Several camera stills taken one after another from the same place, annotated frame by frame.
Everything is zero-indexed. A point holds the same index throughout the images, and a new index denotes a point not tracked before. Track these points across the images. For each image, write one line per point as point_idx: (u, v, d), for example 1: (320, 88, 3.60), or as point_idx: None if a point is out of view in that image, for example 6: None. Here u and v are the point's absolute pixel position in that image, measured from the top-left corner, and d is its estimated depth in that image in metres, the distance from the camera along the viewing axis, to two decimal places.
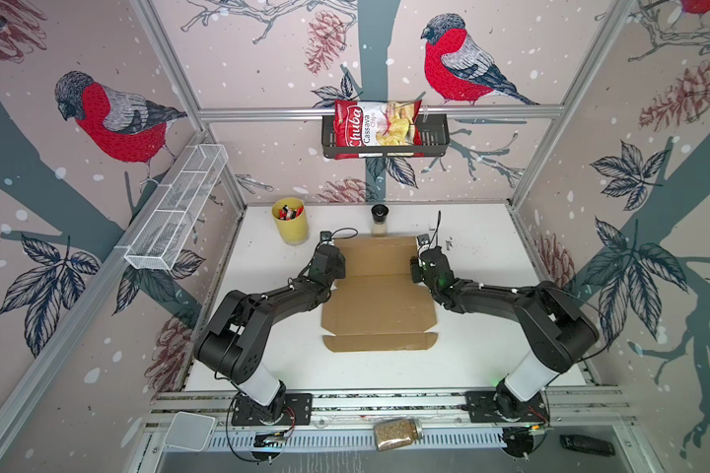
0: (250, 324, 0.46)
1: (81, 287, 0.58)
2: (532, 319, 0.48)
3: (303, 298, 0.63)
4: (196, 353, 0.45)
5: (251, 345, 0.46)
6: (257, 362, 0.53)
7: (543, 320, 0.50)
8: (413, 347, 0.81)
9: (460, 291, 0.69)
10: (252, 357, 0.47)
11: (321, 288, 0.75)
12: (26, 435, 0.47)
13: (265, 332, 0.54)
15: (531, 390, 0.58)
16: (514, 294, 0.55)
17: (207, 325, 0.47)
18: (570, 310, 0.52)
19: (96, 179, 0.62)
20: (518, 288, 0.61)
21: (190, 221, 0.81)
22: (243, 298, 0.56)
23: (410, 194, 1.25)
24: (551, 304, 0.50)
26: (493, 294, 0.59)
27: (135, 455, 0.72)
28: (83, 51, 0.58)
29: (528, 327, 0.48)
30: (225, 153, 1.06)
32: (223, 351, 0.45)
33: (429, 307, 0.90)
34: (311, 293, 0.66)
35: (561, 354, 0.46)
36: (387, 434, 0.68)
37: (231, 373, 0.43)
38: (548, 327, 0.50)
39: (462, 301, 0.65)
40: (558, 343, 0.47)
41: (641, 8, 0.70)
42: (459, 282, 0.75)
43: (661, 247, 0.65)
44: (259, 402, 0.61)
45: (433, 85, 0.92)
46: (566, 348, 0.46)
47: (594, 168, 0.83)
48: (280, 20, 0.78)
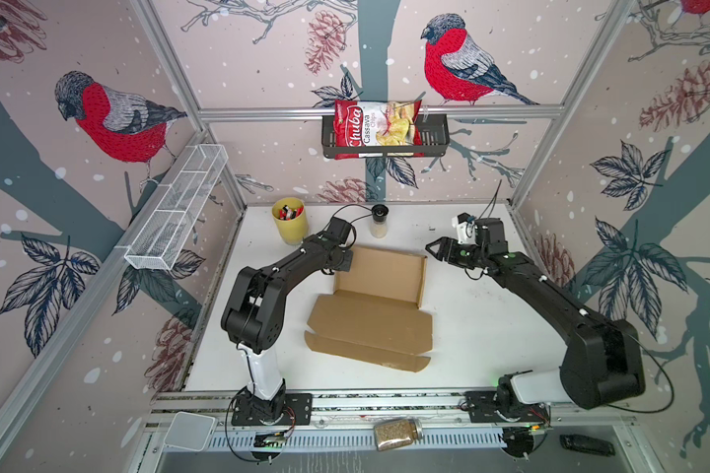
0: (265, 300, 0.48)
1: (81, 287, 0.58)
2: (586, 356, 0.42)
3: (315, 258, 0.64)
4: (223, 323, 0.50)
5: (270, 318, 0.49)
6: (278, 331, 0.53)
7: (597, 364, 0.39)
8: (397, 367, 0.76)
9: (511, 271, 0.60)
10: (272, 326, 0.51)
11: (336, 243, 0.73)
12: (26, 436, 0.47)
13: (283, 303, 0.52)
15: (532, 395, 0.58)
16: (576, 314, 0.48)
17: (225, 304, 0.50)
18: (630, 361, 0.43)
19: (96, 179, 0.62)
20: (587, 307, 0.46)
21: (190, 221, 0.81)
22: (256, 272, 0.53)
23: (411, 194, 1.25)
24: (612, 341, 0.45)
26: (554, 305, 0.50)
27: (135, 455, 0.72)
28: (83, 51, 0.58)
29: (574, 356, 0.42)
30: (225, 154, 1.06)
32: (246, 322, 0.49)
33: (426, 331, 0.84)
34: (322, 251, 0.66)
35: (593, 397, 0.42)
36: (387, 434, 0.68)
37: (257, 343, 0.48)
38: (599, 370, 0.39)
39: (515, 284, 0.57)
40: (601, 390, 0.43)
41: (641, 8, 0.70)
42: (515, 254, 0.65)
43: (661, 247, 0.65)
44: (263, 394, 0.62)
45: (433, 85, 0.92)
46: (602, 395, 0.42)
47: (594, 168, 0.83)
48: (280, 20, 0.78)
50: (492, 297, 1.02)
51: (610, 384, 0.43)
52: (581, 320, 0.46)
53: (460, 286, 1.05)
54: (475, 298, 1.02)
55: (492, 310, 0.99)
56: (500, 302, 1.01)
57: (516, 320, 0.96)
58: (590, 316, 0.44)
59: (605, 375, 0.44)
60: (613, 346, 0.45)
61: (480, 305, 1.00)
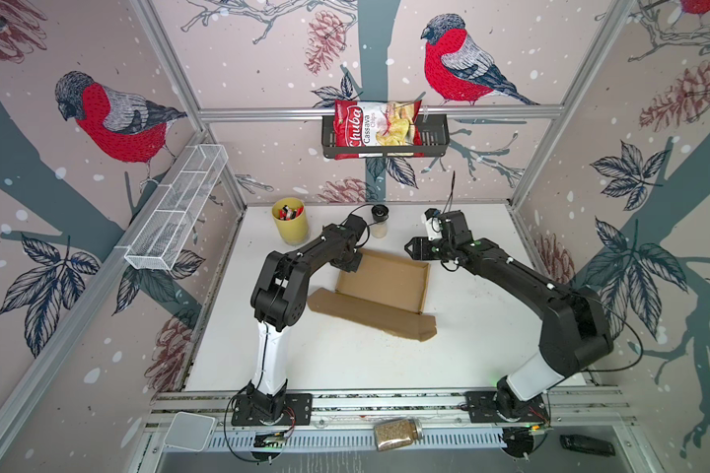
0: (291, 280, 0.54)
1: (81, 287, 0.58)
2: (561, 327, 0.45)
3: (332, 246, 0.68)
4: (252, 301, 0.55)
5: (296, 298, 0.55)
6: (301, 310, 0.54)
7: (572, 332, 0.49)
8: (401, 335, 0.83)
9: (480, 257, 0.62)
10: (297, 304, 0.56)
11: (354, 235, 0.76)
12: (26, 435, 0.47)
13: (306, 285, 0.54)
15: (531, 389, 0.58)
16: (545, 289, 0.50)
17: (254, 284, 0.55)
18: (597, 323, 0.46)
19: (96, 179, 0.62)
20: (553, 281, 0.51)
21: (190, 221, 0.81)
22: (283, 256, 0.58)
23: (410, 194, 1.25)
24: (580, 307, 0.46)
26: (524, 283, 0.53)
27: (135, 455, 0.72)
28: (83, 51, 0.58)
29: (550, 329, 0.44)
30: (225, 154, 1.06)
32: (274, 301, 0.55)
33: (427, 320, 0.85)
34: (341, 239, 0.70)
35: (574, 364, 0.45)
36: (387, 434, 0.68)
37: (283, 319, 0.53)
38: (574, 339, 0.47)
39: (484, 269, 0.60)
40: (579, 356, 0.46)
41: (641, 8, 0.70)
42: (480, 242, 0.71)
43: (661, 248, 0.65)
44: (267, 387, 0.62)
45: (433, 85, 0.92)
46: (581, 361, 0.45)
47: (594, 168, 0.83)
48: (280, 20, 0.78)
50: (492, 297, 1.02)
51: (586, 350, 0.46)
52: (551, 294, 0.49)
53: (460, 286, 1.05)
54: (475, 298, 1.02)
55: (492, 310, 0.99)
56: (500, 302, 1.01)
57: (515, 320, 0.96)
58: (557, 289, 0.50)
59: (581, 342, 0.47)
60: (582, 312, 0.46)
61: (480, 305, 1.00)
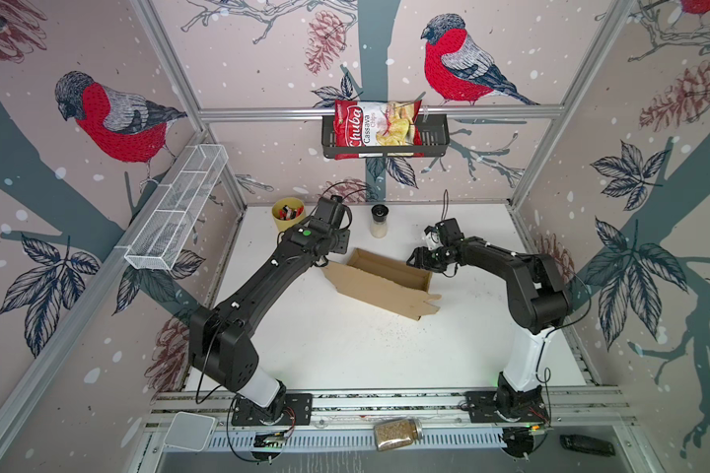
0: (224, 350, 0.40)
1: (81, 287, 0.58)
2: (519, 283, 0.54)
3: (289, 275, 0.53)
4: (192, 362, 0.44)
5: (235, 363, 0.43)
6: (251, 358, 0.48)
7: (529, 286, 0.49)
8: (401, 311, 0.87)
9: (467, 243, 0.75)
10: (241, 368, 0.45)
11: (321, 236, 0.58)
12: (25, 436, 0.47)
13: (248, 340, 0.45)
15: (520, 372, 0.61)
16: (509, 255, 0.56)
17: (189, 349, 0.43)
18: (555, 283, 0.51)
19: (96, 179, 0.62)
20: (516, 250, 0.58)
21: (190, 222, 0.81)
22: (212, 314, 0.44)
23: (410, 194, 1.25)
24: (540, 272, 0.55)
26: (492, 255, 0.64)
27: (135, 455, 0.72)
28: (83, 51, 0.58)
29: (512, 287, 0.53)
30: (225, 153, 1.06)
32: (214, 366, 0.42)
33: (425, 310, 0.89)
34: (301, 258, 0.53)
35: (532, 314, 0.52)
36: (387, 434, 0.68)
37: (230, 383, 0.44)
38: (531, 291, 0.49)
39: (469, 254, 0.69)
40: (535, 306, 0.53)
41: (641, 8, 0.70)
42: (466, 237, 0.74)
43: (661, 247, 0.65)
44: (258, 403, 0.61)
45: (433, 85, 0.92)
46: (538, 310, 0.53)
47: (594, 168, 0.83)
48: (280, 19, 0.78)
50: (492, 297, 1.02)
51: (545, 304, 0.53)
52: (513, 257, 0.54)
53: (460, 286, 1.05)
54: (475, 298, 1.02)
55: (492, 310, 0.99)
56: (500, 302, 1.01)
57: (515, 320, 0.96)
58: (519, 255, 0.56)
59: (540, 297, 0.54)
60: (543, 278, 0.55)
61: (480, 305, 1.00)
